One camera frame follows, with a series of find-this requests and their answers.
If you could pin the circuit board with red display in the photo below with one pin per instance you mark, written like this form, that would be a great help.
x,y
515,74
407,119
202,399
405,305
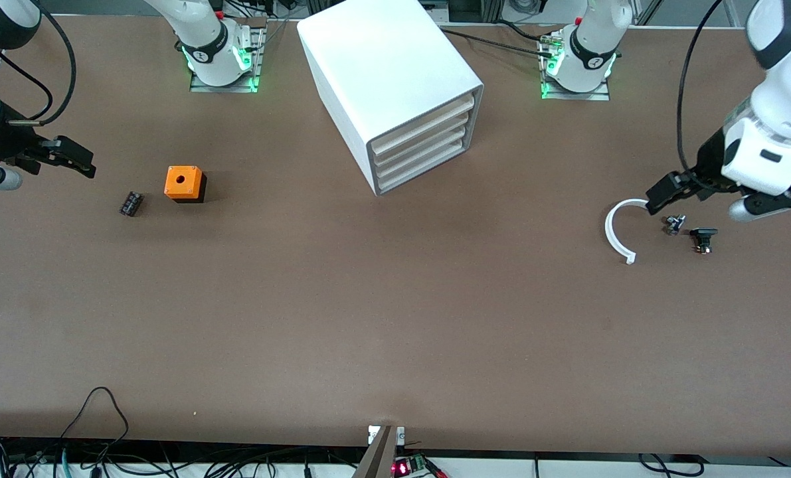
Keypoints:
x,y
403,468

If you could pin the black push button switch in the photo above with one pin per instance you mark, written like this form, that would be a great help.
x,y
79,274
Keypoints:
x,y
703,234

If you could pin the orange button enclosure box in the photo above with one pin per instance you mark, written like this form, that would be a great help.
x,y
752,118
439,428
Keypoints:
x,y
182,180

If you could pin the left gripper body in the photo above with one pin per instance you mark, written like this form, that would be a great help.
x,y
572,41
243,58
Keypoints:
x,y
708,161

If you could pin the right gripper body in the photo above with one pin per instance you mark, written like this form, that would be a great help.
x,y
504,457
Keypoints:
x,y
11,142

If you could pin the brown mounting bar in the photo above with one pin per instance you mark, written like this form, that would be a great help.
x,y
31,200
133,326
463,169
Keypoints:
x,y
376,458

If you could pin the small black terminal block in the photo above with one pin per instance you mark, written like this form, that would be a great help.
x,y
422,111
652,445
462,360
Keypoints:
x,y
130,203

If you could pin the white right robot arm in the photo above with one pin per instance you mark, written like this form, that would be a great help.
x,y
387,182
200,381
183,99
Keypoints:
x,y
206,33

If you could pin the small metal pipe fitting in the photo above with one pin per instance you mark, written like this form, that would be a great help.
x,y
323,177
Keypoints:
x,y
674,224

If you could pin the white semicircular clamp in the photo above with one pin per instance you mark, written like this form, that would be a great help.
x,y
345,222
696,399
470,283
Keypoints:
x,y
609,232

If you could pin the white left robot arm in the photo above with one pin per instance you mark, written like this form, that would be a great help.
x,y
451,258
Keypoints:
x,y
787,86

